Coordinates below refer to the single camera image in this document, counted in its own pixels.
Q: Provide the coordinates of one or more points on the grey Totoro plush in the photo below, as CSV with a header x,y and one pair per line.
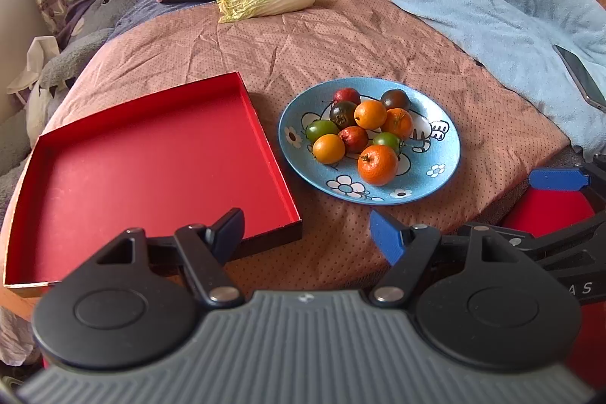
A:
x,y
89,24

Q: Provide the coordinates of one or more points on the small red fruit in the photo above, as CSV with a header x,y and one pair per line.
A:
x,y
355,139

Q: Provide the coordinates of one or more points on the small orange kumquat back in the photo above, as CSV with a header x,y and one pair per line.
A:
x,y
370,114

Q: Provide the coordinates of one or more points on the green tomato front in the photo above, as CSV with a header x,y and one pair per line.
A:
x,y
319,128

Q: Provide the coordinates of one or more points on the dark purple tomato small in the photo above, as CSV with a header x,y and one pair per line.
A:
x,y
395,99

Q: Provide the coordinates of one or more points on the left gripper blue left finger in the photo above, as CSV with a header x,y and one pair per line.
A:
x,y
223,237

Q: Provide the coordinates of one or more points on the dark purple tomato large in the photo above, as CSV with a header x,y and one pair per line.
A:
x,y
342,114

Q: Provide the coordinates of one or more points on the small orange kumquat front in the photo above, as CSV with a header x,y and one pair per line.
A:
x,y
328,149

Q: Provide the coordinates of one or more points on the small orange kumquat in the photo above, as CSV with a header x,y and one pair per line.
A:
x,y
370,114
328,149

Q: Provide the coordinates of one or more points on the red shallow tray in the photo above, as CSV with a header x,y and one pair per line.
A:
x,y
165,160

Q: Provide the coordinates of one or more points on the red pear with stem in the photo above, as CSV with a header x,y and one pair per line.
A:
x,y
346,94

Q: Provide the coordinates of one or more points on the blue tiger cartoon plate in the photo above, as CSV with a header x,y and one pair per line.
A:
x,y
428,159

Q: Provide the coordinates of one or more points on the salmon dotted bedspread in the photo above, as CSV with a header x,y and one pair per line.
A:
x,y
502,135

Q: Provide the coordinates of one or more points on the large orange tangerine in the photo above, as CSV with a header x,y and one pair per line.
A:
x,y
377,165

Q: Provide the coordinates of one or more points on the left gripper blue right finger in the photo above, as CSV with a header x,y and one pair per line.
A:
x,y
389,235

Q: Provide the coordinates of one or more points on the smartphone on blanket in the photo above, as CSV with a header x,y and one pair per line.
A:
x,y
585,83

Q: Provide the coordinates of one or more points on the green tomato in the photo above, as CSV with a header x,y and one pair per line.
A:
x,y
319,128
389,140

